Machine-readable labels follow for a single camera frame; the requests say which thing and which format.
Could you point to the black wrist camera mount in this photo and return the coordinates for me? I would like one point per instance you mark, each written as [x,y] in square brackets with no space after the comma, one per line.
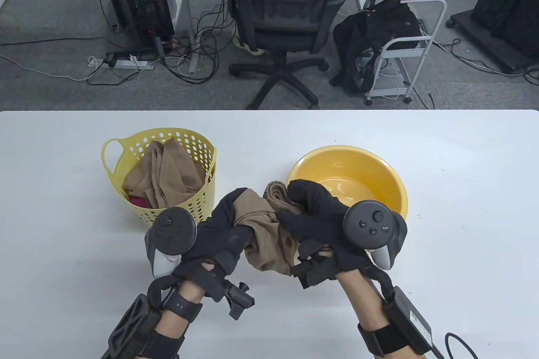
[238,300]
[316,272]

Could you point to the black power adapter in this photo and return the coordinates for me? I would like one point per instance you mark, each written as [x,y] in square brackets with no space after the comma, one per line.
[110,60]

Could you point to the black backpack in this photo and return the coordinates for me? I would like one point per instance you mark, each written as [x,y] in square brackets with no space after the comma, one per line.
[370,30]

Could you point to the black ribbed forearm pack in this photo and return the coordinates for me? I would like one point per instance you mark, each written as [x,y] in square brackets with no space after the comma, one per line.
[126,329]

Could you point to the tan shorts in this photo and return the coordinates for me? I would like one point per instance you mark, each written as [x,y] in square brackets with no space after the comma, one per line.
[168,174]
[265,241]

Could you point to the metal desk leg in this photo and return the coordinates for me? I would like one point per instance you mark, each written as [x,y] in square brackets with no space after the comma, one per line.
[193,64]

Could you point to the black cabinet on casters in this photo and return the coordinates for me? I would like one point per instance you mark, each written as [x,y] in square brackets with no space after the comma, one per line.
[505,5]

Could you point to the black forearm battery box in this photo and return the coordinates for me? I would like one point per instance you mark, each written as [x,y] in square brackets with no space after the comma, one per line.
[410,321]

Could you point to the person's left forearm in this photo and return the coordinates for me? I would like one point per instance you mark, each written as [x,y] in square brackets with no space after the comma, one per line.
[172,325]

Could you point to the yellow perforated plastic basket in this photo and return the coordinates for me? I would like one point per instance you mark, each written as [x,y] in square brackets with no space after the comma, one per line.
[126,157]

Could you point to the person's left hand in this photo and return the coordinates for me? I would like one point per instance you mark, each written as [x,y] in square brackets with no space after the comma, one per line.
[214,237]

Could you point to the white power strip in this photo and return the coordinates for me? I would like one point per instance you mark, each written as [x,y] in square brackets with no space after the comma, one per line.
[126,64]

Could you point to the person's right hand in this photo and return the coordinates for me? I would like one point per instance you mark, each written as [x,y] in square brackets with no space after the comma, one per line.
[320,216]

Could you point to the black office chair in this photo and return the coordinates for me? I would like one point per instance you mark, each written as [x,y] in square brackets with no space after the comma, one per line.
[278,9]

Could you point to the yellow plastic basin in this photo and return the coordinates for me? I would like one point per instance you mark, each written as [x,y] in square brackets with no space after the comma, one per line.
[358,169]

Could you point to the black computer tower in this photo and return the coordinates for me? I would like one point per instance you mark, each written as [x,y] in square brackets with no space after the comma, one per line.
[139,1]

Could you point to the maroon shorts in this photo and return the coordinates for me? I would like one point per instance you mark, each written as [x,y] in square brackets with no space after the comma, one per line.
[137,202]

